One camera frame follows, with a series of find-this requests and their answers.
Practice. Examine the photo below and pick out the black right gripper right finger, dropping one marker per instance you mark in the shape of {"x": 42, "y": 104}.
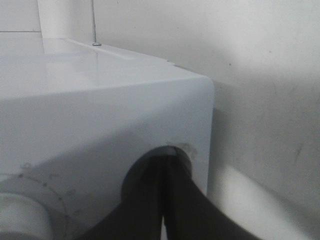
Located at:
{"x": 188, "y": 214}

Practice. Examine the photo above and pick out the white timer knob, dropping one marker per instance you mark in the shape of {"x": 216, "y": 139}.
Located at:
{"x": 32, "y": 208}

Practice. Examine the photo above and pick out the white microwave oven body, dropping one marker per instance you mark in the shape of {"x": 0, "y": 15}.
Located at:
{"x": 80, "y": 116}

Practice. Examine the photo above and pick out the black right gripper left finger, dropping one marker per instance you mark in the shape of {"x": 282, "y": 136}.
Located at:
{"x": 119, "y": 225}

